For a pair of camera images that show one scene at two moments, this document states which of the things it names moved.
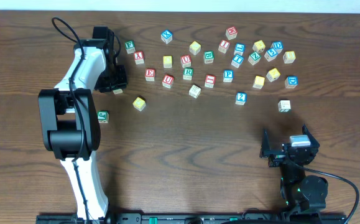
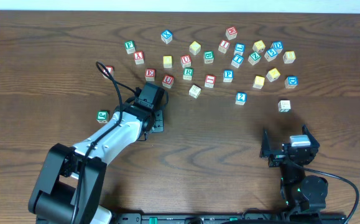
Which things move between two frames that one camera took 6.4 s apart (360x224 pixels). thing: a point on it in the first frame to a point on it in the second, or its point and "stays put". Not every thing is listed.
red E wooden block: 150,74 stays put
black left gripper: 114,82 to 158,121
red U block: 167,81 stays put
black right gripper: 279,154 stays put
